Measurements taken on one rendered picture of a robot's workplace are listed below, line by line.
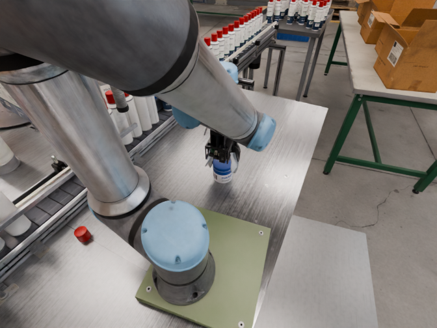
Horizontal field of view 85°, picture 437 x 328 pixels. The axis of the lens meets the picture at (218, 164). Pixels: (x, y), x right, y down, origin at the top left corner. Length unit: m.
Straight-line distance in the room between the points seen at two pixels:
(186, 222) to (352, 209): 1.70
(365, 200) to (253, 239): 1.56
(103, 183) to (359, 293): 0.63
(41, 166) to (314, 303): 0.93
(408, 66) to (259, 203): 1.29
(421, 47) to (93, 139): 1.68
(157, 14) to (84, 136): 0.21
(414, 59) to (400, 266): 1.21
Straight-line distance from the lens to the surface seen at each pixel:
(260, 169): 0.90
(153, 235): 0.44
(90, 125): 0.34
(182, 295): 0.58
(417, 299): 1.87
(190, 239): 0.43
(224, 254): 0.66
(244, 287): 0.64
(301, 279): 0.70
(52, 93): 0.31
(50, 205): 0.87
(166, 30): 0.19
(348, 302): 0.72
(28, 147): 1.15
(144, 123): 1.00
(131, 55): 0.18
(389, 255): 1.94
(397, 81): 1.83
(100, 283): 0.73
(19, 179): 1.01
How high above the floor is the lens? 1.46
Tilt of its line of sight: 44 degrees down
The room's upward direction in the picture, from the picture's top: straight up
